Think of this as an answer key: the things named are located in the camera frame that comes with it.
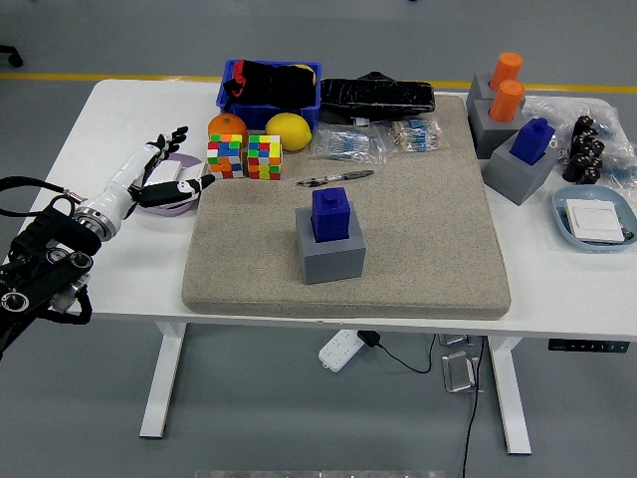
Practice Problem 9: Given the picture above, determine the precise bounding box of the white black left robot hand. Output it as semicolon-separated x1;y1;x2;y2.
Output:
84;125;217;223

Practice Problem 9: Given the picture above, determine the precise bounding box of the blue square seal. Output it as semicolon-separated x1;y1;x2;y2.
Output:
311;186;353;244
509;118;556;167

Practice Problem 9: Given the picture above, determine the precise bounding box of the grey cube seal holder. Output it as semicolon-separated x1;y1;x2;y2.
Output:
467;98;530;160
466;73;527;104
482;133;562;206
295;202;367;286

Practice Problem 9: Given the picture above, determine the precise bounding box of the orange cylinder seal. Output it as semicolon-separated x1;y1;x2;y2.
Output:
489;79;527;123
488;52;525;92

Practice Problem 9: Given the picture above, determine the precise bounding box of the purple tray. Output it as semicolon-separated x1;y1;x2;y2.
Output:
132;151;206;218

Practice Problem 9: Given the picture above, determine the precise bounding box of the colourful puzzle cube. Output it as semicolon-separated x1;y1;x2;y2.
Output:
206;132;246;180
247;133;284;181

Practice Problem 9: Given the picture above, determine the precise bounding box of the orange fruit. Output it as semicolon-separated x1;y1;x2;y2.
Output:
207;113;249;145

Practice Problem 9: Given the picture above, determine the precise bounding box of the blue plastic bin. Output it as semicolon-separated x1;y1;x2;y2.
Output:
215;59;323;133

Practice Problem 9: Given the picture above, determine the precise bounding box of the black chair base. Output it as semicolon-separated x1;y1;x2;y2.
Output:
0;44;25;69

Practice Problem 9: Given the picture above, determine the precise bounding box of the yellow lemon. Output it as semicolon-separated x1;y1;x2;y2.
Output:
265;112;314;152

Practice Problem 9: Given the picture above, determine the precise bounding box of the black cloth with red trim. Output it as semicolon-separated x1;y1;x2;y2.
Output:
222;60;318;109

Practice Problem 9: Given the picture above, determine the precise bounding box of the white table leg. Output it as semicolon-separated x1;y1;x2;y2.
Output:
138;322;188;439
487;337;532;455

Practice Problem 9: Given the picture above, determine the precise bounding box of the black silver pen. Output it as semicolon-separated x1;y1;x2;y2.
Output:
297;169;375;188

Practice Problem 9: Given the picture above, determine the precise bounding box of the clear bag of blue resistors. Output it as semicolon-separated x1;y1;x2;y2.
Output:
309;123;388;166

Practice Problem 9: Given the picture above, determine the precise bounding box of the black plastic wrapped package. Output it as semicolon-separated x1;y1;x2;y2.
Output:
318;71;437;125

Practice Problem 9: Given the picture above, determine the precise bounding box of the white power strip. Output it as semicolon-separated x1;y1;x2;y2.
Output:
318;329;364;372

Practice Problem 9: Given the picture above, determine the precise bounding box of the clear bag of tan resistors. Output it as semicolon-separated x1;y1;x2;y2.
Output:
382;119;449;154

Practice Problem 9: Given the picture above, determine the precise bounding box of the grey-brown mat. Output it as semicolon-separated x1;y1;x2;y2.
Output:
180;94;513;321

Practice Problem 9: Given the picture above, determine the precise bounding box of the clear plastic bag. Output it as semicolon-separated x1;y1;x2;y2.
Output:
522;95;616;150

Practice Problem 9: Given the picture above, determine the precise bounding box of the light blue tray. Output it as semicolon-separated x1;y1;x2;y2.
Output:
551;185;637;254

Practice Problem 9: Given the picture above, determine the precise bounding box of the black table control panel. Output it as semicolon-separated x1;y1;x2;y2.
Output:
547;339;631;354

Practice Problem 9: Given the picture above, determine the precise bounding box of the clear bag of blue parts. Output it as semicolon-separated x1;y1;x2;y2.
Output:
594;107;637;193

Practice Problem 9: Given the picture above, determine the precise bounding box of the white wall socket panel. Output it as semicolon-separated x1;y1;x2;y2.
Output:
146;159;183;189

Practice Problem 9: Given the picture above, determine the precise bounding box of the white switch panel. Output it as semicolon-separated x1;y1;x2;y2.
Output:
564;198;626;244
171;162;208;210

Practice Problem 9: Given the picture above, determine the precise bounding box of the black power cable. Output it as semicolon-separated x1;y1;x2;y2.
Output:
375;333;439;374
461;337;487;478

